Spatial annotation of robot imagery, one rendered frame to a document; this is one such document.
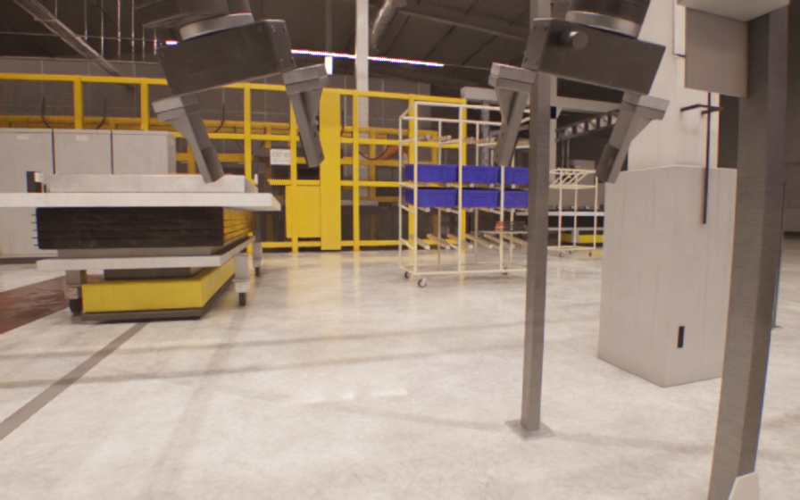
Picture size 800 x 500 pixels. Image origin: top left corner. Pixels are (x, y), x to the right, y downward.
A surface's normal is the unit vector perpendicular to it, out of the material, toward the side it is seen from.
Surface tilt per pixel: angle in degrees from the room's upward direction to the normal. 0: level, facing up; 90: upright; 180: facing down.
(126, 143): 90
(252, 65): 113
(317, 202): 90
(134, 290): 90
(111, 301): 90
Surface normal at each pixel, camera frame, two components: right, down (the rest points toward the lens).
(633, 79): 0.09, 0.47
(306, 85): -0.12, 0.47
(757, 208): -0.96, 0.02
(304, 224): 0.26, 0.08
